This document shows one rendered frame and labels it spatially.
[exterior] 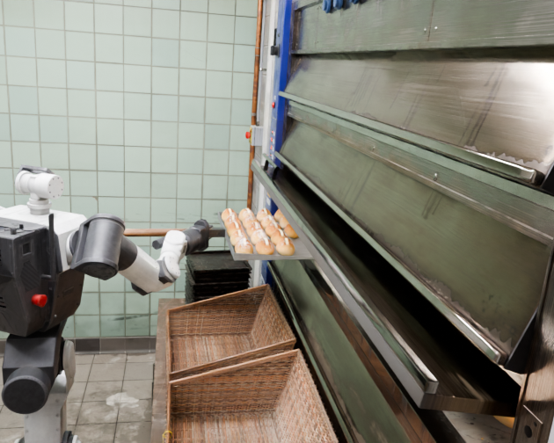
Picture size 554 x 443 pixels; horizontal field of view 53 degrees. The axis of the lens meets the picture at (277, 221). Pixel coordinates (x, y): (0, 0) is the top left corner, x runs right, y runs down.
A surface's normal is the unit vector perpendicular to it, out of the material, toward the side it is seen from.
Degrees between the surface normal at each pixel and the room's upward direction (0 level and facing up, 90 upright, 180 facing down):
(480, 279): 70
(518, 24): 90
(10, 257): 90
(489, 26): 90
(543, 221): 90
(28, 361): 44
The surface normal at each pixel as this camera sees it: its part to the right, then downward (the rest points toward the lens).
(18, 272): 0.95, 0.14
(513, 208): -0.98, -0.02
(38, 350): 0.18, -0.49
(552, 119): -0.90, -0.34
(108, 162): 0.18, 0.28
